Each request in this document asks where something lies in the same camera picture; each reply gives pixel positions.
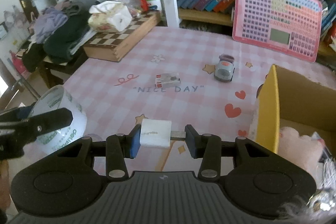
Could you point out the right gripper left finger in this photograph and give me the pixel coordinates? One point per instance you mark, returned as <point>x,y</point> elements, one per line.
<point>118,148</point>

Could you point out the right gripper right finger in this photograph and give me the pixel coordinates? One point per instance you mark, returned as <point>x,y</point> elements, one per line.
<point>207,147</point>

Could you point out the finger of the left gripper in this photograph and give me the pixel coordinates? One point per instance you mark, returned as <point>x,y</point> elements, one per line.
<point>15,114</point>
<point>32,127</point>

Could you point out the clear tape roll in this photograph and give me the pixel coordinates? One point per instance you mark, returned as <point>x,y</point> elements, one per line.
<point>56,98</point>

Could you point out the small white usb charger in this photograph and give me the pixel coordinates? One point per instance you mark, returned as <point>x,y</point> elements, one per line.
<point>158,134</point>

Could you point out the staples box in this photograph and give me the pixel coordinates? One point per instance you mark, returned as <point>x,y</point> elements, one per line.
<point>167,80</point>

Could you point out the pink plush toy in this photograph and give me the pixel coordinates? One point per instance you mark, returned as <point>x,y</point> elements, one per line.
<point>302,151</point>

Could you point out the grey toy car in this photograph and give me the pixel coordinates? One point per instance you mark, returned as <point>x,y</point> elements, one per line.
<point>225,68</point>

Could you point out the yellow cardboard box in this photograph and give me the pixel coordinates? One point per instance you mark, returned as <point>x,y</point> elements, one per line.
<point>289,99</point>

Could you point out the pile of clothes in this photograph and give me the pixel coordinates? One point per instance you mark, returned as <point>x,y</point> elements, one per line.
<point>59,32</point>

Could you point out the wooden chess box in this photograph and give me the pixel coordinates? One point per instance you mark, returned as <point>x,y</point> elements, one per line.
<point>115,46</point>

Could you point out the tissue pack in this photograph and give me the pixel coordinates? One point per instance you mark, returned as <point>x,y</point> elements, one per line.
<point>109,17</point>

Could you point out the pink learning tablet board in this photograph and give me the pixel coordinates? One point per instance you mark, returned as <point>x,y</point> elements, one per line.
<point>292,27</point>

